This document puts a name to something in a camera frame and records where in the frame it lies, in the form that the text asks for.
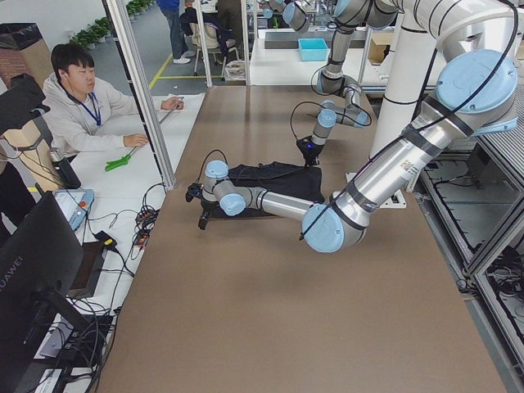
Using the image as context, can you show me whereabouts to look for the black t-shirt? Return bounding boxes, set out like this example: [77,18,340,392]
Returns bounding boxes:
[228,161,325,203]

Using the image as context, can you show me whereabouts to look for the black water bottle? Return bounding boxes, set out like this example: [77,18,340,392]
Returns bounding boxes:
[49,147,81,189]

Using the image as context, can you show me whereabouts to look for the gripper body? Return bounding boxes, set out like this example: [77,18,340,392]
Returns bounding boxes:
[296,138,323,167]
[186,183,213,229]

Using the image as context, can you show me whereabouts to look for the green plastic tool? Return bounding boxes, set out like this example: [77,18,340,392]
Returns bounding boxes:
[105,147,138,172]

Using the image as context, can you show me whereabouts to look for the teach pendant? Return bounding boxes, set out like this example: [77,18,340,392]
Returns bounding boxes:
[52,188,94,230]

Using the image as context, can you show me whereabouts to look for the blue plastic bin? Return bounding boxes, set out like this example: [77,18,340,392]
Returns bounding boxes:
[298,38,328,62]

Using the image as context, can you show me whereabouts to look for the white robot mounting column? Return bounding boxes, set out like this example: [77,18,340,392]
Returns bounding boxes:
[347,0,524,210]

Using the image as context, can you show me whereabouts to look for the black huawei monitor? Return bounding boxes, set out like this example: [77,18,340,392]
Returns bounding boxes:
[1,192,103,392]

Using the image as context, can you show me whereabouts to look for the orange grey usb hub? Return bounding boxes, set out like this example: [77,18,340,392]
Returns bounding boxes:
[133,206,160,250]

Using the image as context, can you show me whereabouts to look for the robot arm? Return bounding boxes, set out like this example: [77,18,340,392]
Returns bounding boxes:
[186,1,523,253]
[296,1,398,167]

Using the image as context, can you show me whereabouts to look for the seated person in grey hoodie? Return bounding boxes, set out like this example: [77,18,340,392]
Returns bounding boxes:
[42,43,185,159]

